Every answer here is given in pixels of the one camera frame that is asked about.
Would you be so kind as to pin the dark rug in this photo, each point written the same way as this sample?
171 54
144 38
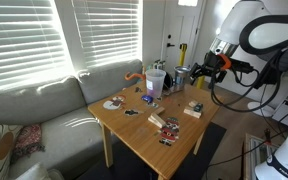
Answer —
212 146

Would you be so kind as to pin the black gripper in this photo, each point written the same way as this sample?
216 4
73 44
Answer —
210 67

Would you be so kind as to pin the white round stand base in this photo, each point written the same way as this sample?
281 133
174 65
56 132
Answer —
260 110

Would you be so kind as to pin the light wooden block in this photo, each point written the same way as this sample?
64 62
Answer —
160 110
156 120
191 112
192 104

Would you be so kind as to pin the orange octopus plush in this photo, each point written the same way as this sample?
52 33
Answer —
134 77

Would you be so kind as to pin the wooden table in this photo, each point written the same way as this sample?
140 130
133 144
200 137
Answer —
134 133

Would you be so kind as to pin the small colourful sticker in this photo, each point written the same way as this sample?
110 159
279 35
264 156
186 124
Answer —
152 105

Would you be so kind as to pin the white door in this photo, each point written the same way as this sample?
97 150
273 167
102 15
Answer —
179 23

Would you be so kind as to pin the white cushion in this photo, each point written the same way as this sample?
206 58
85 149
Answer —
37 171

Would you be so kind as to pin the black round object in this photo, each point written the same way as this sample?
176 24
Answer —
168 81

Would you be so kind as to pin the grey fabric sofa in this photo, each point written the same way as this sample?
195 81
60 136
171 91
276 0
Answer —
50 100

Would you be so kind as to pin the red patterned cloth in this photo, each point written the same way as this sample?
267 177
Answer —
27 140

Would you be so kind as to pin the steel tumbler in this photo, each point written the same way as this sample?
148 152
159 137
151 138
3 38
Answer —
181 76

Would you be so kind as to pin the aluminium frame board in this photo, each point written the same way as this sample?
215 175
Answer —
255 156

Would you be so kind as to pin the yellow post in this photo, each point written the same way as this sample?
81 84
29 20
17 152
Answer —
201 81
183 55

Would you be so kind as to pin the metal spoon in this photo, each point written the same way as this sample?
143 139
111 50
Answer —
171 92

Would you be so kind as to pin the snowman cutout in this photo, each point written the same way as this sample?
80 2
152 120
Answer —
114 103

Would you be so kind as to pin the black deadbolt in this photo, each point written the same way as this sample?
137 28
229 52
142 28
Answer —
169 36

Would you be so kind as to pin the translucent plastic cup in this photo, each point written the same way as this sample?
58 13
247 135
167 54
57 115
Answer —
155 81

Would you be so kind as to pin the white window blind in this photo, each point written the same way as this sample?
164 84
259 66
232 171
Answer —
20 40
107 30

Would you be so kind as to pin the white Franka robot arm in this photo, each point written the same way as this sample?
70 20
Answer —
250 26

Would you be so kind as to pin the blue toy car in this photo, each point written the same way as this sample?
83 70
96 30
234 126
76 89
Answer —
147 98

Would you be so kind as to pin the red green nutcracker cutout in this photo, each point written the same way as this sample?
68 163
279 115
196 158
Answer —
169 131

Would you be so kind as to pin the small dark sticker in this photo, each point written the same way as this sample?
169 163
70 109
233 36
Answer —
138 89

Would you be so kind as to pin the small black figure cutout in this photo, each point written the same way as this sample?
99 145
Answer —
131 112

